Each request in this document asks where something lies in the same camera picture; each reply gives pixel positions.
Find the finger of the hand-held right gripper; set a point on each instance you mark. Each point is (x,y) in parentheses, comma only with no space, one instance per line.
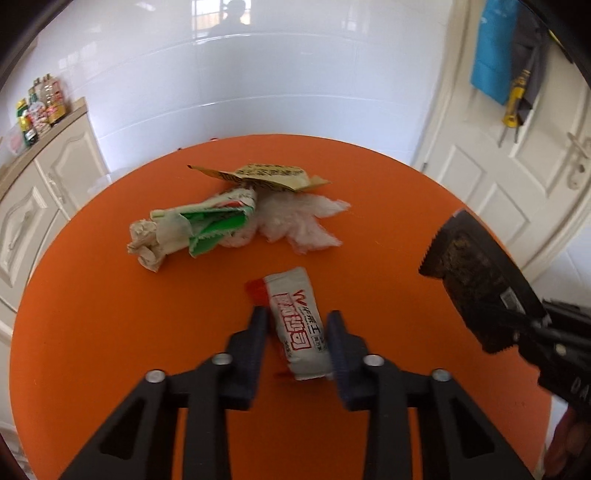
(570,314)
(563,346)

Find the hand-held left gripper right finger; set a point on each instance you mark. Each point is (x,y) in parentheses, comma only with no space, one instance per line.
(344,355)

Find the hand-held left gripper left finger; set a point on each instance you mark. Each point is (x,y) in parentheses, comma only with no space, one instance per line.
(251,350)

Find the white and red sachet packet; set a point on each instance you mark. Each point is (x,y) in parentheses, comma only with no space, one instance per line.
(298,318)

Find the dark brown foil wrapper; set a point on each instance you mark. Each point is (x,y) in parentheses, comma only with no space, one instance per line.
(480,277)

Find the person's right hand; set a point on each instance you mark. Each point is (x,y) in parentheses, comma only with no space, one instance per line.
(563,443)

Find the green and white wrapper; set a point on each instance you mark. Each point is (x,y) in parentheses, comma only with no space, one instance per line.
(207,221)

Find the orange round table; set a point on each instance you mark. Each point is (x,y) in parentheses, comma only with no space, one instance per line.
(115,323)

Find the crumpled cream paper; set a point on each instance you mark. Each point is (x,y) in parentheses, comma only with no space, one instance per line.
(145,247)

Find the yellow printed wrapper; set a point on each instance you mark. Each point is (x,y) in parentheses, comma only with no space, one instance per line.
(268,174)

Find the grey hanging cloth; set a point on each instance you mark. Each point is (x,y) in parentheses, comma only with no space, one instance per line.
(531,60)

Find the white panelled cabinet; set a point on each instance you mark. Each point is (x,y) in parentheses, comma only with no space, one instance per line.
(69,161)

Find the blue hanging cloth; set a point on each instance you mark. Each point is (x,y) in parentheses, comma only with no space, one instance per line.
(494,50)

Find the row of condiment bottles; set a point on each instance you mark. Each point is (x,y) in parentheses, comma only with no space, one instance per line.
(44,110)

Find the pink plastic bag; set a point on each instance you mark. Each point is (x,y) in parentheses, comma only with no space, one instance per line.
(11,141)

